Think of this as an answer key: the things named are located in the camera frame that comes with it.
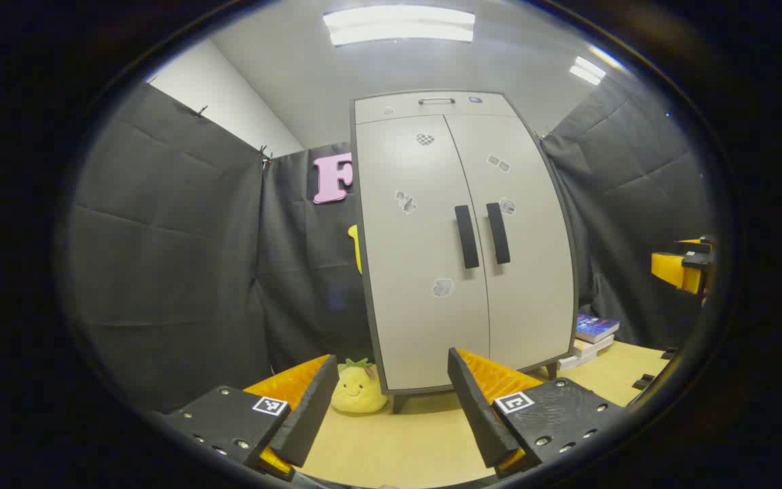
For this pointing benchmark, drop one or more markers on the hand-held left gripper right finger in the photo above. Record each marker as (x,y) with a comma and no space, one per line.
(476,414)

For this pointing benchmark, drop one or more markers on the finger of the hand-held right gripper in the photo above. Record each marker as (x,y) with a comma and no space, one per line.
(669,268)

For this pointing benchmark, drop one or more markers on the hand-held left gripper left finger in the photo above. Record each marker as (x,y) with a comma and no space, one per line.
(309,414)

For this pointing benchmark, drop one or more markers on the grey double-door shoe cabinet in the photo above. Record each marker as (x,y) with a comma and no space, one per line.
(399,403)

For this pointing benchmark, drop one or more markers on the grey cabinet door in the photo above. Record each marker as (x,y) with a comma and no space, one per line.
(533,285)
(404,305)

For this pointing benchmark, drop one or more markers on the grey cabinet drawer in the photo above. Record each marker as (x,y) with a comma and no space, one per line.
(391,110)

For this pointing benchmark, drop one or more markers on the yellow plush toy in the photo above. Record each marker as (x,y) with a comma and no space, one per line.
(357,394)

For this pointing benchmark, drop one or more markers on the small black block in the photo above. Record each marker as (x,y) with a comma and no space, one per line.
(643,382)
(668,352)

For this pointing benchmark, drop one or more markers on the blue book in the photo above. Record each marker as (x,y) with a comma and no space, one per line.
(596,328)

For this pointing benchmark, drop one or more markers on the white book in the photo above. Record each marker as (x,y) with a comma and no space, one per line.
(575,360)
(594,346)

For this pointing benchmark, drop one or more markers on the small ceiling light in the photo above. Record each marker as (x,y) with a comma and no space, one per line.
(588,70)

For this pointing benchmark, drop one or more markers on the black backdrop cloth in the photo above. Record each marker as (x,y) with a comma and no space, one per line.
(174,238)

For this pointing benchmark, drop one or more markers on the large ceiling light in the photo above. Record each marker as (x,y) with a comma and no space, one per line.
(398,26)

